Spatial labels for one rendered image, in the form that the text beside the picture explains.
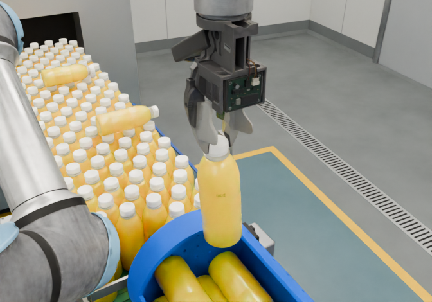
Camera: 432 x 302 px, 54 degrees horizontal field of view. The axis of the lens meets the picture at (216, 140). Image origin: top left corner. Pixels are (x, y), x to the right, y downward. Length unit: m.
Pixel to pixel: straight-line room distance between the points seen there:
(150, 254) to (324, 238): 1.90
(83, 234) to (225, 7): 0.36
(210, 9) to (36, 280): 0.38
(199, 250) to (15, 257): 0.48
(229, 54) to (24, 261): 0.35
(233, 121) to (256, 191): 2.28
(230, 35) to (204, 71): 0.07
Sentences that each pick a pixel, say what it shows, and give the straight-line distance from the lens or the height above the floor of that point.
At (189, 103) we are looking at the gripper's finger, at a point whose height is 1.54.
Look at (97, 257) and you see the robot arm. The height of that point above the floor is 1.35.
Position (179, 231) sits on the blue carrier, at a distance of 0.83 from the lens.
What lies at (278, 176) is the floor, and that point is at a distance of 3.07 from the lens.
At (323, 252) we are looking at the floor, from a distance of 2.56.
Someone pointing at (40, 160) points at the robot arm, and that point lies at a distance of 0.68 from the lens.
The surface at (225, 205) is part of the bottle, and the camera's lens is 0.69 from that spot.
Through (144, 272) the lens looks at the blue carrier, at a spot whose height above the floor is 1.17.
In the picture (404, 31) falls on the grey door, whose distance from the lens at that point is 4.99.
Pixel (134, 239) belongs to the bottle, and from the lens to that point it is 1.13.
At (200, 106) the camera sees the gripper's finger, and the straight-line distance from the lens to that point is 0.60.
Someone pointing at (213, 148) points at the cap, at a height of 1.46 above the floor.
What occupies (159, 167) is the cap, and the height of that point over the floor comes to 1.10.
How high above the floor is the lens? 1.80
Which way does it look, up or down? 31 degrees down
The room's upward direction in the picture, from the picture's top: straight up
